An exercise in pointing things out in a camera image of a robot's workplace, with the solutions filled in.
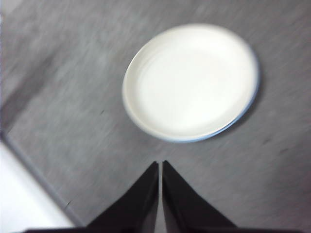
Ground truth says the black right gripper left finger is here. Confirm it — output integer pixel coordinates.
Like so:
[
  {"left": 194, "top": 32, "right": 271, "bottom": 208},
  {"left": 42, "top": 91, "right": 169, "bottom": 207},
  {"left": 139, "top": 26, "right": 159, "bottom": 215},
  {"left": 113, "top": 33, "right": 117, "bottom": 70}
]
[{"left": 26, "top": 161, "right": 160, "bottom": 233}]

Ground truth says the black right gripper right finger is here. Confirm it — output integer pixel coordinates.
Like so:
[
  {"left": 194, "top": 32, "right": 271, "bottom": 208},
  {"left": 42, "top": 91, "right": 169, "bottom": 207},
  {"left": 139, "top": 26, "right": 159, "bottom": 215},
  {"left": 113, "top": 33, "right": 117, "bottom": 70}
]
[{"left": 162, "top": 160, "right": 245, "bottom": 233}]

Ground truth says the blue round plate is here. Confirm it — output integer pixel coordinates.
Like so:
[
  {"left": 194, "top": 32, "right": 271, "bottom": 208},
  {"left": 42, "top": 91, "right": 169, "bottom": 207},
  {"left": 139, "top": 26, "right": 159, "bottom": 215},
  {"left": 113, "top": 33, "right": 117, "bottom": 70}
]
[{"left": 167, "top": 55, "right": 262, "bottom": 144}]

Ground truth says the white round plate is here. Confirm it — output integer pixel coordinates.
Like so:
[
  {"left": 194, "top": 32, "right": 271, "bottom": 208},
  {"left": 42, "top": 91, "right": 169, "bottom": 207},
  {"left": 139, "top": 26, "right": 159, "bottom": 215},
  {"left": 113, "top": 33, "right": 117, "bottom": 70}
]
[{"left": 122, "top": 23, "right": 259, "bottom": 142}]

